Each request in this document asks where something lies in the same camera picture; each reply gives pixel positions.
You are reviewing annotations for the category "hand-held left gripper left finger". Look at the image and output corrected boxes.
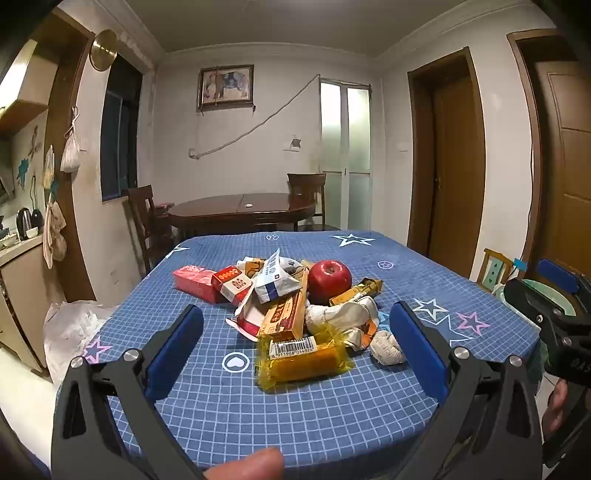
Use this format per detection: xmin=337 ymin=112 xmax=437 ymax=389
xmin=51 ymin=304 xmax=206 ymax=480

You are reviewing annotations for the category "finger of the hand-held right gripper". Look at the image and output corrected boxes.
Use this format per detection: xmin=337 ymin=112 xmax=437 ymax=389
xmin=538 ymin=258 xmax=580 ymax=295
xmin=503 ymin=279 xmax=591 ymax=384

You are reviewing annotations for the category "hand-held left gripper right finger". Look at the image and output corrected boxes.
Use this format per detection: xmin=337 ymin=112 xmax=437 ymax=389
xmin=389 ymin=301 xmax=542 ymax=480

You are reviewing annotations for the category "green-bagged trash bin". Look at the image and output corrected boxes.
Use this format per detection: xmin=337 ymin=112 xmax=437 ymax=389
xmin=493 ymin=277 xmax=583 ymax=324

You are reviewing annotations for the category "white cloth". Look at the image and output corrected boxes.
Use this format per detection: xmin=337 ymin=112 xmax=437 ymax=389
xmin=305 ymin=295 xmax=379 ymax=336

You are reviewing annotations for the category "gold brown small box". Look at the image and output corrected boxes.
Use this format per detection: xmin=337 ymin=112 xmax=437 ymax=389
xmin=329 ymin=277 xmax=385 ymax=308

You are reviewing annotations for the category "long yellow maroon carton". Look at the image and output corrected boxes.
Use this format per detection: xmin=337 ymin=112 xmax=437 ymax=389
xmin=257 ymin=292 xmax=308 ymax=343

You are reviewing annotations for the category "person's right hand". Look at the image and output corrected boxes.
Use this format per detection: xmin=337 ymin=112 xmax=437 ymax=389
xmin=542 ymin=381 xmax=573 ymax=437

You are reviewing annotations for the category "person's left hand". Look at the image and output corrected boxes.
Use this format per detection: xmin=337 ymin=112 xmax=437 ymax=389
xmin=203 ymin=447 xmax=284 ymax=480

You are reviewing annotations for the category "white crumpled cloth ball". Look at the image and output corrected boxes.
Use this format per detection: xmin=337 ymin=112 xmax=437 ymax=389
xmin=368 ymin=329 xmax=406 ymax=366

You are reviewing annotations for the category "small light wooden chair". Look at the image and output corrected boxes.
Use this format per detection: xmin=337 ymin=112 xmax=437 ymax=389
xmin=476 ymin=248 xmax=516 ymax=294

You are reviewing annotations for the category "crumpled white orange wrapper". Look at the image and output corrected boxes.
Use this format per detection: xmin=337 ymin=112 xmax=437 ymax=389
xmin=348 ymin=318 xmax=385 ymax=354

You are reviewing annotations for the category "red plastic packet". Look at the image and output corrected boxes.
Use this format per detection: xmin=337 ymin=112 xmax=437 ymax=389
xmin=172 ymin=265 xmax=219 ymax=304

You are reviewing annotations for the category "blue star-printed tablecloth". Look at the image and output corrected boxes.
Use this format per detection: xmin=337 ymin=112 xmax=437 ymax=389
xmin=55 ymin=230 xmax=541 ymax=472

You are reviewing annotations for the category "white red flattened carton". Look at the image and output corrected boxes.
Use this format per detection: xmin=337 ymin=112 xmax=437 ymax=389
xmin=225 ymin=295 xmax=269 ymax=341

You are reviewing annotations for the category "red white cigarette box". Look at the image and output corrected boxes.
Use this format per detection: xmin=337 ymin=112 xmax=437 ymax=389
xmin=211 ymin=266 xmax=256 ymax=306

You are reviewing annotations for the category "white plastic sheet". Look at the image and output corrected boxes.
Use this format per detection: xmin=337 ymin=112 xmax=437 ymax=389
xmin=43 ymin=299 xmax=122 ymax=385

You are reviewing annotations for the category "red apple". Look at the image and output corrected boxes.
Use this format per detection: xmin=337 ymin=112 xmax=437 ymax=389
xmin=307 ymin=260 xmax=352 ymax=305

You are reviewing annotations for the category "small orange white box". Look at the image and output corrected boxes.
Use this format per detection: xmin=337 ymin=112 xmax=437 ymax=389
xmin=237 ymin=258 xmax=266 ymax=278

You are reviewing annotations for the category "yellow wrapped bar packet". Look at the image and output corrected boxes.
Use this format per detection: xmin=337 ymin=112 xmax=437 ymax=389
xmin=255 ymin=333 xmax=355 ymax=394

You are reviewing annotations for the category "white blue paper packet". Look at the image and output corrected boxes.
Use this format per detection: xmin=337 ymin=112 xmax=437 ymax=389
xmin=253 ymin=248 xmax=306 ymax=304

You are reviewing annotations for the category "dark wooden chair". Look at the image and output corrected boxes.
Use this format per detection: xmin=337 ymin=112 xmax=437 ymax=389
xmin=287 ymin=173 xmax=341 ymax=232
xmin=126 ymin=185 xmax=175 ymax=274

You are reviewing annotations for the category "dark wooden dining table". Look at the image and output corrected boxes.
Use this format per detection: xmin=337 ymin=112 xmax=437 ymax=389
xmin=167 ymin=192 xmax=317 ymax=232

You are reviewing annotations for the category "beige counter cabinet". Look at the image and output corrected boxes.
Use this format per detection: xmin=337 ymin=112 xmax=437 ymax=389
xmin=0 ymin=239 xmax=52 ymax=371

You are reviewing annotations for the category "hanging beige cloth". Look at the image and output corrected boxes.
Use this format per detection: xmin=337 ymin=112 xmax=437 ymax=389
xmin=42 ymin=200 xmax=68 ymax=269

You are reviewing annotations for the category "black kettle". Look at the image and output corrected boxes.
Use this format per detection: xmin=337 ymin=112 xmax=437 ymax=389
xmin=16 ymin=207 xmax=33 ymax=241

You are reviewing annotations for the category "frosted glass door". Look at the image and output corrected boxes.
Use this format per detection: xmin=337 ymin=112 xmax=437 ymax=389
xmin=319 ymin=78 xmax=373 ymax=232

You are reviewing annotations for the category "hanging white plastic bag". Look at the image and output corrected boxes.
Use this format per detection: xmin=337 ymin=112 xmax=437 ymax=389
xmin=60 ymin=106 xmax=82 ymax=174

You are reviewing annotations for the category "dark window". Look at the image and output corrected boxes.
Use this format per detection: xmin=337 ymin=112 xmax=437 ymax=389
xmin=100 ymin=52 xmax=142 ymax=202

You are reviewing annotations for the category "brown wooden door with handle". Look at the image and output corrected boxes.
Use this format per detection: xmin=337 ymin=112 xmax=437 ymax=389
xmin=507 ymin=28 xmax=591 ymax=278

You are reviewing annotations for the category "wall cable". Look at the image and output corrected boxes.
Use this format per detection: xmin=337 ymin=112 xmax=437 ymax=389
xmin=188 ymin=73 xmax=322 ymax=161

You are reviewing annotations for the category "framed wall picture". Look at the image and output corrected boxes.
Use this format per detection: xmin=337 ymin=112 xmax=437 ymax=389
xmin=197 ymin=65 xmax=255 ymax=112

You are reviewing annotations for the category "wooden wall cupboard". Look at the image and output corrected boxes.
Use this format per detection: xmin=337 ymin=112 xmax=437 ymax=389
xmin=0 ymin=38 xmax=52 ymax=136

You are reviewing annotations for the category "gold round wall clock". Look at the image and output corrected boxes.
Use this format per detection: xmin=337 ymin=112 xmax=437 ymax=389
xmin=89 ymin=28 xmax=118 ymax=73

